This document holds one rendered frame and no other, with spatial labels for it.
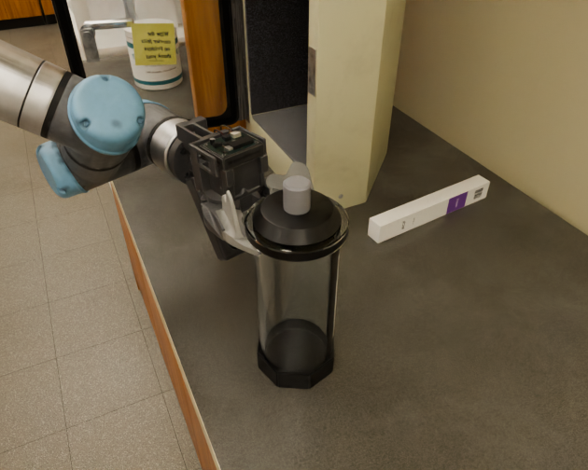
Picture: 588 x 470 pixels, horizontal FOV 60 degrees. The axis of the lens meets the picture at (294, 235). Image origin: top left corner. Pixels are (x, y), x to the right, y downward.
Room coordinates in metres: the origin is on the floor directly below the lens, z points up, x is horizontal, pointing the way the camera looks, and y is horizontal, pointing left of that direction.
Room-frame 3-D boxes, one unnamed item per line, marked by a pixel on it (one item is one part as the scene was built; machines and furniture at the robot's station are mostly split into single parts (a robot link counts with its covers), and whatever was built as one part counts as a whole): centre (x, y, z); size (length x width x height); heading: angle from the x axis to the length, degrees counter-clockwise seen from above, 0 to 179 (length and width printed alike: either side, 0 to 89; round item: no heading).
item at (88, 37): (0.92, 0.36, 1.18); 0.02 x 0.02 x 0.06; 16
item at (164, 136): (0.60, 0.14, 1.15); 0.08 x 0.05 x 0.08; 131
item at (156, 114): (0.66, 0.20, 1.15); 0.11 x 0.09 x 0.08; 41
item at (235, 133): (0.54, 0.09, 1.16); 0.12 x 0.08 x 0.09; 41
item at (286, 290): (0.43, 0.00, 1.06); 0.11 x 0.11 x 0.21
